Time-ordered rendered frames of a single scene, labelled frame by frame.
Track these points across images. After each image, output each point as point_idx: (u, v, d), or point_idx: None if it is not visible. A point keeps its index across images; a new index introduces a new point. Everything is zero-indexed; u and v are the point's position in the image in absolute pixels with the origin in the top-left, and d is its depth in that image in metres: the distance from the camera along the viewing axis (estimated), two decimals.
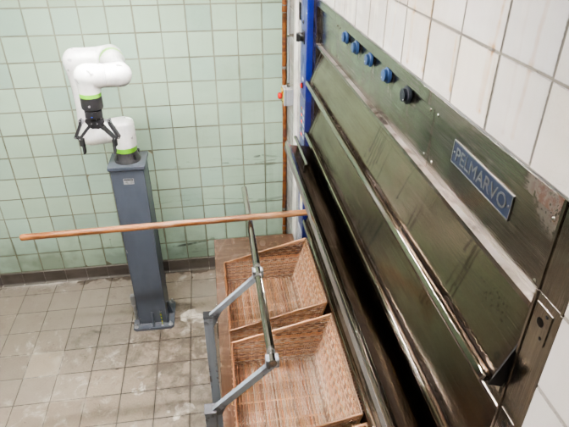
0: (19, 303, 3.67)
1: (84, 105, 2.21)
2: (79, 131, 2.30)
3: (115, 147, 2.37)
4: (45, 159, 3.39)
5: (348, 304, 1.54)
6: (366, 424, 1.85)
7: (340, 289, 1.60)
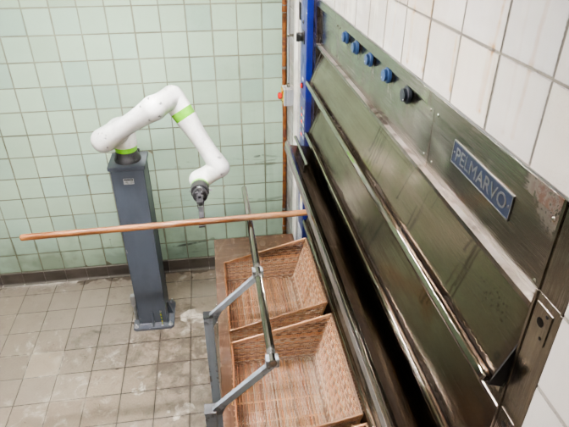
0: (19, 303, 3.67)
1: None
2: None
3: (200, 199, 2.43)
4: (45, 159, 3.39)
5: (348, 304, 1.54)
6: (366, 424, 1.85)
7: (340, 289, 1.60)
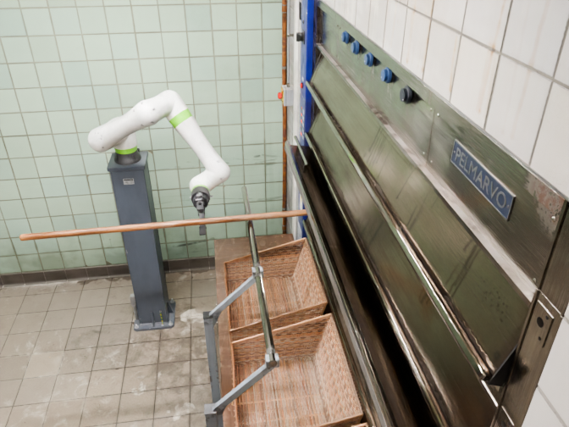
0: (19, 303, 3.67)
1: None
2: None
3: (200, 206, 2.36)
4: (45, 159, 3.39)
5: (348, 304, 1.54)
6: (366, 424, 1.85)
7: (340, 289, 1.60)
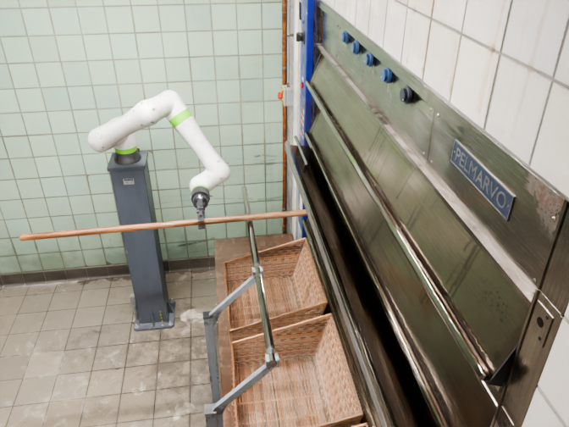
0: (19, 303, 3.67)
1: None
2: None
3: (201, 218, 2.37)
4: (45, 159, 3.39)
5: (348, 304, 1.54)
6: (366, 424, 1.85)
7: (340, 289, 1.60)
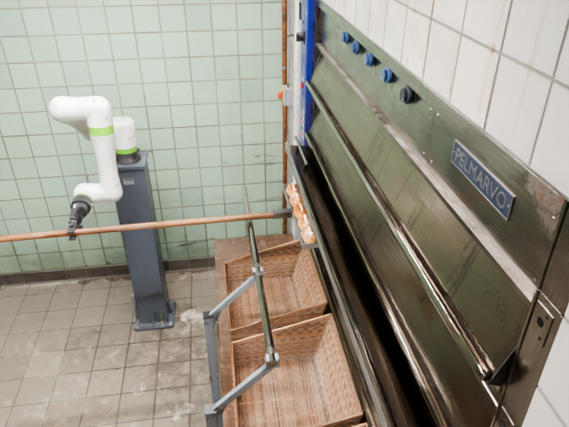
0: (19, 303, 3.67)
1: None
2: None
3: (71, 229, 2.29)
4: (45, 159, 3.39)
5: (348, 304, 1.54)
6: (366, 424, 1.85)
7: (340, 289, 1.60)
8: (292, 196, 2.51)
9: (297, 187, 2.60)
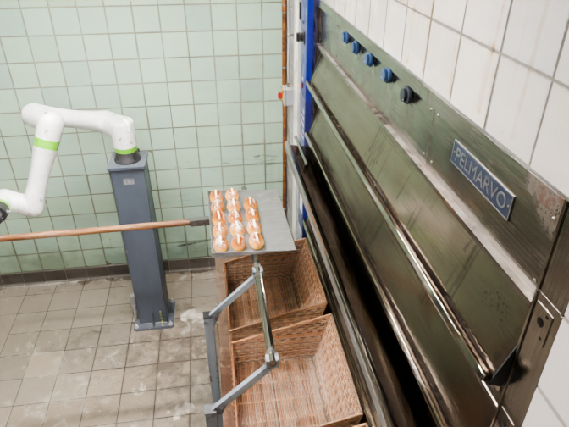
0: (19, 303, 3.67)
1: None
2: None
3: None
4: None
5: (348, 304, 1.54)
6: (366, 424, 1.85)
7: (340, 289, 1.60)
8: (213, 202, 2.46)
9: (220, 194, 2.55)
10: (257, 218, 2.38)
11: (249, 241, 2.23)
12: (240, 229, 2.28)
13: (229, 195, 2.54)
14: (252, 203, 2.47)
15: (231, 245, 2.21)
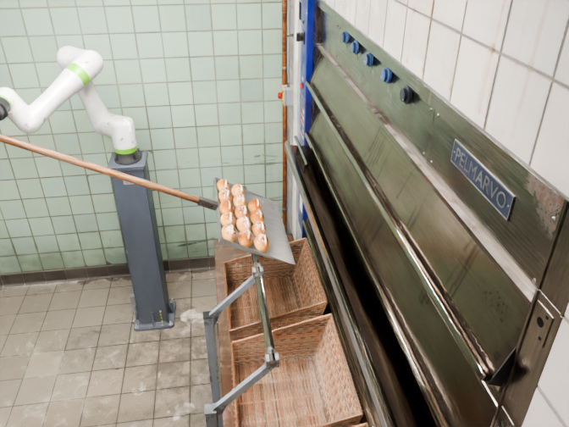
0: (19, 303, 3.67)
1: None
2: None
3: None
4: (45, 159, 3.39)
5: (348, 304, 1.54)
6: (366, 424, 1.85)
7: (340, 289, 1.60)
8: (223, 191, 2.44)
9: (229, 185, 2.53)
10: (262, 222, 2.40)
11: (256, 240, 2.23)
12: (248, 225, 2.27)
13: (236, 190, 2.53)
14: (259, 207, 2.48)
15: (239, 237, 2.20)
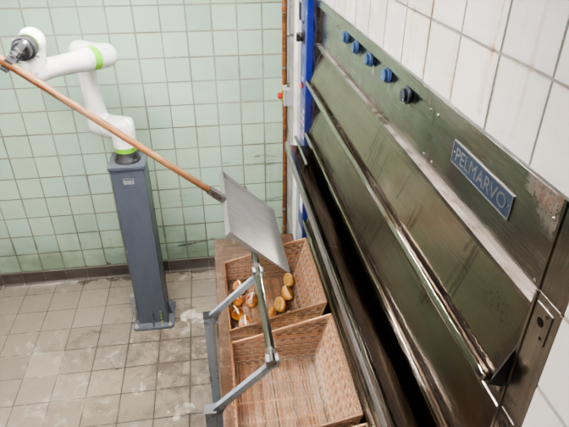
0: (19, 303, 3.67)
1: None
2: None
3: (11, 59, 1.89)
4: (45, 159, 3.39)
5: (348, 304, 1.54)
6: (366, 424, 1.85)
7: (340, 289, 1.60)
8: (248, 295, 2.78)
9: None
10: (242, 315, 2.67)
11: None
12: None
13: (237, 288, 2.84)
14: (240, 298, 2.77)
15: None
